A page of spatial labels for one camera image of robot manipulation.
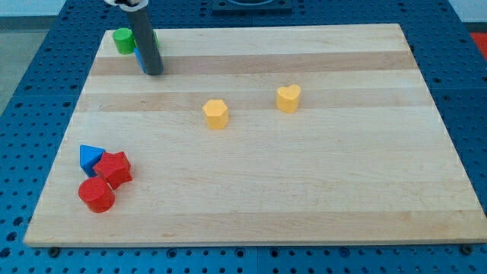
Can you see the blue triangle block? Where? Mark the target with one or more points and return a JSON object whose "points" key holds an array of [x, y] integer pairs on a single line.
{"points": [[88, 157]]}

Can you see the blue cube block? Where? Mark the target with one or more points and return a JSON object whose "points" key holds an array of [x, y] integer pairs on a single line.
{"points": [[139, 59]]}

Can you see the green cylinder block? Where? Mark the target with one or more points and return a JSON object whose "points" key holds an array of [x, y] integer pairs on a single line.
{"points": [[124, 40]]}

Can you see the yellow heart block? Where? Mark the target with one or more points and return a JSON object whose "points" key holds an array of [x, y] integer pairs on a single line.
{"points": [[288, 98]]}

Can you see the wooden board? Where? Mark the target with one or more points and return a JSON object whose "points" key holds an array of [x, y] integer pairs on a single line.
{"points": [[365, 159]]}

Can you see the green block behind rod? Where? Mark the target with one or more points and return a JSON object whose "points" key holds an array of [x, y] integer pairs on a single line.
{"points": [[156, 39]]}

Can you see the red star block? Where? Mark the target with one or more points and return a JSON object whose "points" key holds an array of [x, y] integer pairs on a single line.
{"points": [[114, 168]]}

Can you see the red circle block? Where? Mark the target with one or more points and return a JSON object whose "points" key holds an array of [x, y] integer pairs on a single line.
{"points": [[96, 194]]}

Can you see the yellow hexagon block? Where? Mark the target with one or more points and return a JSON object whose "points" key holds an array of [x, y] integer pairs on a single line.
{"points": [[216, 114]]}

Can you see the white rod mount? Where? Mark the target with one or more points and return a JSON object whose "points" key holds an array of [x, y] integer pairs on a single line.
{"points": [[128, 5]]}

